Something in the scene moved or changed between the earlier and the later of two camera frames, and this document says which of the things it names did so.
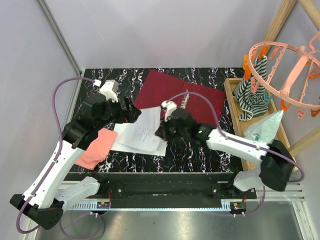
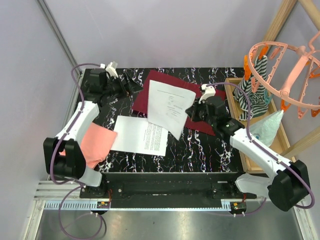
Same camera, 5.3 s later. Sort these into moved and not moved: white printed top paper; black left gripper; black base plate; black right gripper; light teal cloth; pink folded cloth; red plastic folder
Moved: white printed top paper; black left gripper; black right gripper
Not moved: pink folded cloth; light teal cloth; black base plate; red plastic folder
